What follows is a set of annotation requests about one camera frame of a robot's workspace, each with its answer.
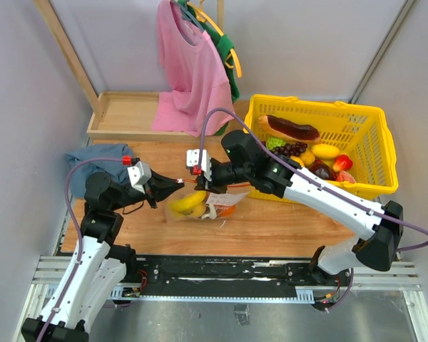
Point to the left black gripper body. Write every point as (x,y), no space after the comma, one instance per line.
(148,196)

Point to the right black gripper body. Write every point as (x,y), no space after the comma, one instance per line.
(222,174)

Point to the clear zip top bag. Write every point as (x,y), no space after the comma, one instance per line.
(234,195)

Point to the yellow banana toy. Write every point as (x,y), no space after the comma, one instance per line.
(182,207)

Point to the orange pumpkin toy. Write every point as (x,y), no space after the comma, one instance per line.
(225,211)

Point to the white garlic toy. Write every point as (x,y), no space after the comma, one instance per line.
(211,212)

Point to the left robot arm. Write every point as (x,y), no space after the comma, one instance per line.
(98,264)

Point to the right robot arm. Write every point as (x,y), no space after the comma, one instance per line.
(377,227)

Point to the green lettuce toy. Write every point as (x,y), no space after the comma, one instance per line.
(273,142)

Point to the wooden tray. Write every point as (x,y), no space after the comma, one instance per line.
(129,116)

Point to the purple grape bunch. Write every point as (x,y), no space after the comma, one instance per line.
(290,149)

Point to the chocolate eclair toy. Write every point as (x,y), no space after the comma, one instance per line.
(288,130)

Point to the tan potato toy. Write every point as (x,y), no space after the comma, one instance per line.
(307,158)

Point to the dark red apple toy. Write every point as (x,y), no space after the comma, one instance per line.
(323,171)

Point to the pink t-shirt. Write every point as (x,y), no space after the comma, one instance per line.
(197,79)

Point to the yellow mango toy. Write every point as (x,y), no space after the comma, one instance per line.
(325,151)

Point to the red yellow apple toy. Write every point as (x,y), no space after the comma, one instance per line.
(342,163)

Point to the watermelon slice toy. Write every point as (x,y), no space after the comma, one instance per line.
(344,176)

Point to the green t-shirt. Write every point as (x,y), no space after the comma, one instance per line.
(224,45)

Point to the yellow plastic basket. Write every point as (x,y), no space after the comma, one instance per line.
(359,131)

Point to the yellow clothes hanger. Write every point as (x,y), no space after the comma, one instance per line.
(218,26)

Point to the grey clothes hanger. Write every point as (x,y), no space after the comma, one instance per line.
(188,26)

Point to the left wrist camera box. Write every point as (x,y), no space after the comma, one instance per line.
(139,172)

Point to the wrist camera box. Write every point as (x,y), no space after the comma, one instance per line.
(139,172)
(198,162)

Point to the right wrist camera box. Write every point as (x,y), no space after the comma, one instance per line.
(198,162)

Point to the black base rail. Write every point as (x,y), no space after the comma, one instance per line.
(227,279)

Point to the wooden rack post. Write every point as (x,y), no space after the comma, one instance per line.
(57,30)

